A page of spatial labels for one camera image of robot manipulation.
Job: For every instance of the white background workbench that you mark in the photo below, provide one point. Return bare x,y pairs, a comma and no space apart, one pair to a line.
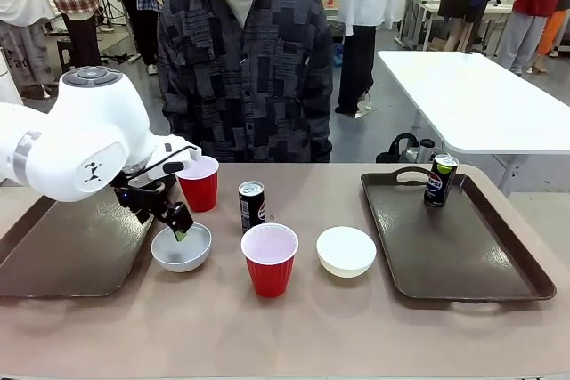
418,6

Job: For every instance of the black bag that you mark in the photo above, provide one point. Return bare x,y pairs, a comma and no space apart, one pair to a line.
392,153

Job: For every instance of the dark brown serving tray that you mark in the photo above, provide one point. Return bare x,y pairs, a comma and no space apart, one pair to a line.
67,246
445,246

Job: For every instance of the black stool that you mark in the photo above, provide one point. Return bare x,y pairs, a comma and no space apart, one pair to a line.
67,48

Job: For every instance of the white bowl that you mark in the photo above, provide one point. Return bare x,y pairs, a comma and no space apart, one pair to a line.
187,257
346,251

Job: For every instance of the black tripod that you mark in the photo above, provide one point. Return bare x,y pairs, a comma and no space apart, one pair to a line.
109,10

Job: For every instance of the red plastic cup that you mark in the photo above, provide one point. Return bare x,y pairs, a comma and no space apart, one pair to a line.
269,264
200,193

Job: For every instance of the person in patchwork shirt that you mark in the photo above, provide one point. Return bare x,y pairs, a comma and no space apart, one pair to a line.
245,86

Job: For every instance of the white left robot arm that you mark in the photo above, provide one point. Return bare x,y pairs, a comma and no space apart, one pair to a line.
89,131

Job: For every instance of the black Pepsi can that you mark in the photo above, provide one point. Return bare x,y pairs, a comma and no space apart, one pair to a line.
440,186
252,211

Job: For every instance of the black capped bottle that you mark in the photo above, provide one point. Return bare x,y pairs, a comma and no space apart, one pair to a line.
426,145

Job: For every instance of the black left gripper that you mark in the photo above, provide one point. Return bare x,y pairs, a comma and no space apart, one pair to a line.
142,199

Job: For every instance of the person in orange trousers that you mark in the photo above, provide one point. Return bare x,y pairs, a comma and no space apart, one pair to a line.
552,33

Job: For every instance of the white folding table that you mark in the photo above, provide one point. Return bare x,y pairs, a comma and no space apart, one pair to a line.
481,99

